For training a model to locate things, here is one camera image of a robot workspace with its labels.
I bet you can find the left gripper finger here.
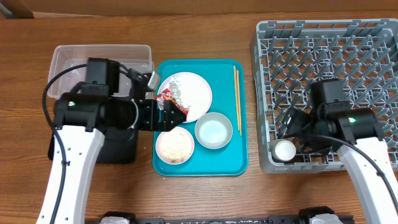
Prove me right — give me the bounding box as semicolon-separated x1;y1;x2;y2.
159;100;187;131
127;68;149;100

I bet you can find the red snack wrapper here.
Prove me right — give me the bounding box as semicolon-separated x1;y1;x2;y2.
155;88;189;115

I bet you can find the small white cup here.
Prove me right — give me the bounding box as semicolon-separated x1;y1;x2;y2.
270;139;297;162

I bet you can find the white tissue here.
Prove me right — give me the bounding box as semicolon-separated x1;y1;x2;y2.
169;77;183;100

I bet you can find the large white plate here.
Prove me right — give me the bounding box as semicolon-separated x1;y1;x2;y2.
157;72;213;123

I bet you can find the small pink-white plate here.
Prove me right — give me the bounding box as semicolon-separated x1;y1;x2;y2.
155;127;195;165

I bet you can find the grey bowl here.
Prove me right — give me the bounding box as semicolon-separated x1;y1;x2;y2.
195;112;233;149

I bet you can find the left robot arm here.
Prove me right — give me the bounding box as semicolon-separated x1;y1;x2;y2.
37;58;187;223

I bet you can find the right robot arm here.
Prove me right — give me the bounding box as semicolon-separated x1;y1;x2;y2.
278;78;397;223

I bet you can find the black tray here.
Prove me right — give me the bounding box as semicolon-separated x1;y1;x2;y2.
47;104;141;165

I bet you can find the teal serving tray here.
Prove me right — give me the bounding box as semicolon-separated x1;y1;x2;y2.
152;59;249;177

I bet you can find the grey dish rack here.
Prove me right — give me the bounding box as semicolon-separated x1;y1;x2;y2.
251;19;397;174

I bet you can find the clear plastic bin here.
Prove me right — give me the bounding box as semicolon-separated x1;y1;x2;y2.
47;44;154;99

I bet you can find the wooden chopstick right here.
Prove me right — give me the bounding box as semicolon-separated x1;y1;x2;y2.
236;70;242;136

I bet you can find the wooden chopstick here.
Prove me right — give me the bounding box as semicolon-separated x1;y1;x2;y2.
233;65;240;131
236;70;242;136

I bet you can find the wooden chopstick left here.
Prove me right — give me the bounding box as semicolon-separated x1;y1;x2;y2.
233;65;240;131

